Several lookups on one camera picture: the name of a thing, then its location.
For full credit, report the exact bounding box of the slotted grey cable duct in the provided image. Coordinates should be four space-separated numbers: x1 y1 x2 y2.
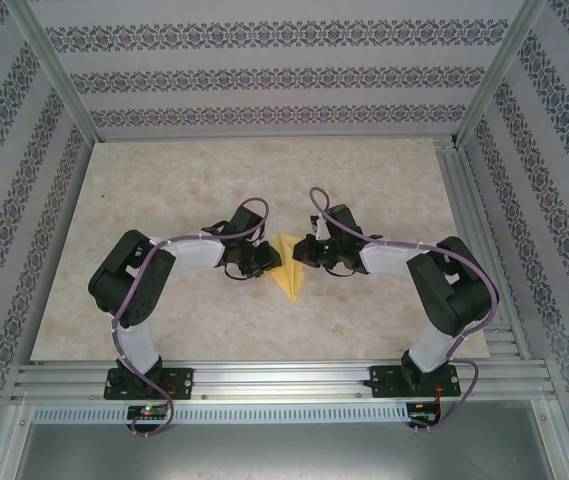
31 403 443 426

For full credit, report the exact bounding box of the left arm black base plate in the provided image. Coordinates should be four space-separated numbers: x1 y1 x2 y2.
103 367 195 401

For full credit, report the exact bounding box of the aluminium side rail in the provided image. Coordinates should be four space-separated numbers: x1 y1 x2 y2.
433 137 523 361

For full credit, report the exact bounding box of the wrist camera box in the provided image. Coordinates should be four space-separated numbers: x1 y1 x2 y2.
312 203 359 242
227 203 263 239

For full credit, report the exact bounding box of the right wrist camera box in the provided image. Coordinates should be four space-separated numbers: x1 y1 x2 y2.
312 203 359 242

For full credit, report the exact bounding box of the yellow paper sheet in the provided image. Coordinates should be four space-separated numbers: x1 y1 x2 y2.
269 233 308 305

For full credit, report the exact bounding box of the aluminium mounting rail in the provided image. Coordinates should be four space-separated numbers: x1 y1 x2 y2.
11 357 550 405

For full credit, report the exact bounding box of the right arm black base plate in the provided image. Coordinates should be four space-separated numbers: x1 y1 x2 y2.
369 364 463 400

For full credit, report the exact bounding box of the aluminium frame post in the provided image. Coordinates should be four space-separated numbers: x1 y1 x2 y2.
533 399 569 480
0 403 33 480
15 0 101 145
453 0 550 149

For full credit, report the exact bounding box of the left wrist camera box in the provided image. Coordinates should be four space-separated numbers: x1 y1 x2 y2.
227 203 263 239

